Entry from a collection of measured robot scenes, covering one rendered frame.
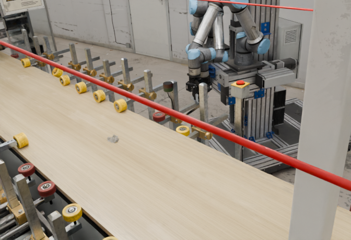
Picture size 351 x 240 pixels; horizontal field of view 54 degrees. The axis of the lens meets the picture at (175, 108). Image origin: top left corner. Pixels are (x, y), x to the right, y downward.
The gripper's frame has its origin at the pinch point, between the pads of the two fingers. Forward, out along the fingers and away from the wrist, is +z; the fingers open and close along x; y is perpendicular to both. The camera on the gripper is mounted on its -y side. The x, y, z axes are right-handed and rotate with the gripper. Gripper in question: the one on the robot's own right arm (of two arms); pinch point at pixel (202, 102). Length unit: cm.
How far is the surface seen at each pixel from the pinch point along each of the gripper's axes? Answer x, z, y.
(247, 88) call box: -59, -37, -30
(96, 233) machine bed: -42, 5, -120
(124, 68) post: 44, -27, -33
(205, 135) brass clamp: -31.5, -0.3, -33.5
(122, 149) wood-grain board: -14, -7, -82
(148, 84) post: 19.2, -20.4, -32.6
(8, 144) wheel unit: 33, -13, -125
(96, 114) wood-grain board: 34, -7, -67
